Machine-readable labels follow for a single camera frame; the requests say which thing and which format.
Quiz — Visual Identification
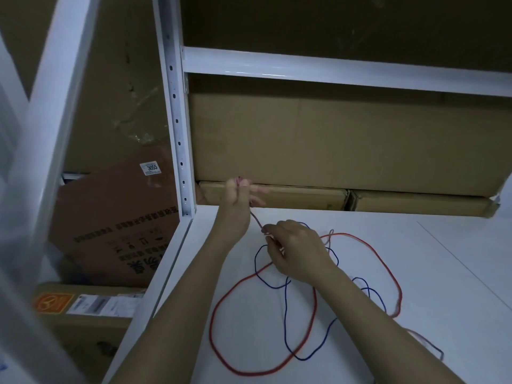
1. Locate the person's left hand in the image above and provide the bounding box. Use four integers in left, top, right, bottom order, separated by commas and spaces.
218, 177, 270, 241

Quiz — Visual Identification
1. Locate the person's right hand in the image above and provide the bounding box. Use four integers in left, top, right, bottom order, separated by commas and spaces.
262, 220, 339, 285

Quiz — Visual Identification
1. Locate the red cord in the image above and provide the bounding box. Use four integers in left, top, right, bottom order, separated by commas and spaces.
209, 177, 403, 376

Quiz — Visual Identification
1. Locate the blue cord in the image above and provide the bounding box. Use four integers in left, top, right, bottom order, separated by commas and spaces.
254, 222, 445, 362

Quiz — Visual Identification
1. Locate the person's right forearm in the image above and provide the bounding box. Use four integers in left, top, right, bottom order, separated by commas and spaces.
314, 265, 470, 384

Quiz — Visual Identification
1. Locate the person's left forearm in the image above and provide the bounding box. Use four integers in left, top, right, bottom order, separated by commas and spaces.
108, 230, 250, 384

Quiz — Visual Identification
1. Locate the flat long cardboard box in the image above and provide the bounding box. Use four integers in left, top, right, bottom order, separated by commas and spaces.
198, 181, 349, 211
347, 189, 501, 219

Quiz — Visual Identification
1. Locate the large plain cardboard box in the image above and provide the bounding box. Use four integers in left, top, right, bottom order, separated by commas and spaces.
187, 92, 512, 197

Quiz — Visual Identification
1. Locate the white metal shelf upright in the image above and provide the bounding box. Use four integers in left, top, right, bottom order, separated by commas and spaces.
151, 0, 197, 219

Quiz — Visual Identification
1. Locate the reddish-brown printed cardboard box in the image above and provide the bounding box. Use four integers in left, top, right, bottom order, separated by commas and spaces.
47, 151, 181, 289

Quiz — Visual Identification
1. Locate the white metal shelf crossbeam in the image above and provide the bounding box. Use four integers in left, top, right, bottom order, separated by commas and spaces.
182, 46, 512, 97

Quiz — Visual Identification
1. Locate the tall brown cardboard sheet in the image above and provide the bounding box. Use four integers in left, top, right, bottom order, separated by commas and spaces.
0, 0, 170, 174

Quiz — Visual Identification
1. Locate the cardboard box with orange label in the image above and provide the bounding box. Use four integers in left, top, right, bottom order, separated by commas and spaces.
33, 281, 147, 384

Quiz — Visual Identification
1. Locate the white slanted metal beam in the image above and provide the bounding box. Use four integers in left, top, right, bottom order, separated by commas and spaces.
0, 0, 101, 356

